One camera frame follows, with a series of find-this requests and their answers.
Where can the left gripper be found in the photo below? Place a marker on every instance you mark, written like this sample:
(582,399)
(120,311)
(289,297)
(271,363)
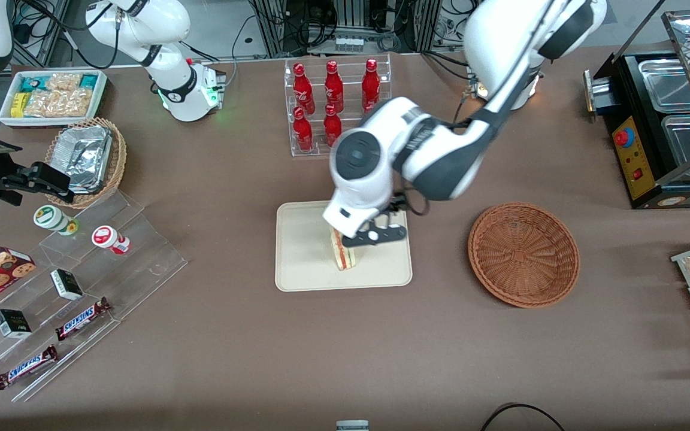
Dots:
(395,203)

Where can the triangular sandwich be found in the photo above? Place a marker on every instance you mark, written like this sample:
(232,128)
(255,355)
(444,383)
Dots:
(345,257)

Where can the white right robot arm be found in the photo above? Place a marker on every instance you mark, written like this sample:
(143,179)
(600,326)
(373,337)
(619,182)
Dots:
(171,84)

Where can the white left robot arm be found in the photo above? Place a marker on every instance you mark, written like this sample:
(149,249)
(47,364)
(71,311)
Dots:
(441,155)

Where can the cream rectangular tray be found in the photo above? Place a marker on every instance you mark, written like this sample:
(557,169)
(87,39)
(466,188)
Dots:
(303,251)

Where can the light tan wicker basket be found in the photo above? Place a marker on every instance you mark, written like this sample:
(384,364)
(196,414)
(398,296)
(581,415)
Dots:
(119,155)

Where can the round brown wicker basket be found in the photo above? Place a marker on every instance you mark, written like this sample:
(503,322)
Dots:
(524,254)

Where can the green lid yogurt cup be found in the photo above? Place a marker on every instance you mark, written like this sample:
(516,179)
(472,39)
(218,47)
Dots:
(48,216)

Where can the silver foil packets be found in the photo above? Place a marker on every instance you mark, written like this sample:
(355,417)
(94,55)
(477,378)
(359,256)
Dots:
(84,155)

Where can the white rectangular snack box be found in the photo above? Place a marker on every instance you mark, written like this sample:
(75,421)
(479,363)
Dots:
(5,121)

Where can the yellow snack packet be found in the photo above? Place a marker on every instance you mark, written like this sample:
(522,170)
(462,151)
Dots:
(18,105)

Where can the clear peanut snack bag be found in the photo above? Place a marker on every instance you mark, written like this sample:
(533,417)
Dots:
(63,81)
(57,103)

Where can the red lid yogurt cup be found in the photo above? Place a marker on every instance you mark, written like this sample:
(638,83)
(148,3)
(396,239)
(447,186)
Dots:
(104,236)

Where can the teal snack packet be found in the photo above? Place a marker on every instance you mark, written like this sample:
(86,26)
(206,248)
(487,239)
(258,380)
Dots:
(88,81)
(33,83)

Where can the small black carton box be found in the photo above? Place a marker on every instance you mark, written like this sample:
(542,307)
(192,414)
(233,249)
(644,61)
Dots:
(68,285)
(12,323)

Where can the clear acrylic tiered stand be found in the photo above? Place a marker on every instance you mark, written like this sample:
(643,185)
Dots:
(36,302)
(147,263)

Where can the red cola bottle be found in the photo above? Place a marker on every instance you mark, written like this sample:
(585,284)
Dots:
(333,90)
(371,87)
(332,123)
(303,134)
(303,90)

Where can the clear acrylic bottle rack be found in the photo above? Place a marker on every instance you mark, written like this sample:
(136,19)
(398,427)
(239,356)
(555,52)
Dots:
(288,143)

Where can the Snickers chocolate bar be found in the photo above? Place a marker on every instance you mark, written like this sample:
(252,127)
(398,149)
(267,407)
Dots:
(81,318)
(24,368)

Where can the small grey device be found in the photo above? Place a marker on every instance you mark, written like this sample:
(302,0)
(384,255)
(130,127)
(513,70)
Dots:
(352,425)

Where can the white power strip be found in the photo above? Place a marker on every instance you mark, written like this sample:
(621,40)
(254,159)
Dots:
(349,43)

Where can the aluminium equipment rack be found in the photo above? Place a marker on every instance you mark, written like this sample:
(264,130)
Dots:
(279,27)

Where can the black hot dog roller machine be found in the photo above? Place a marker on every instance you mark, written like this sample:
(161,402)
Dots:
(638,155)

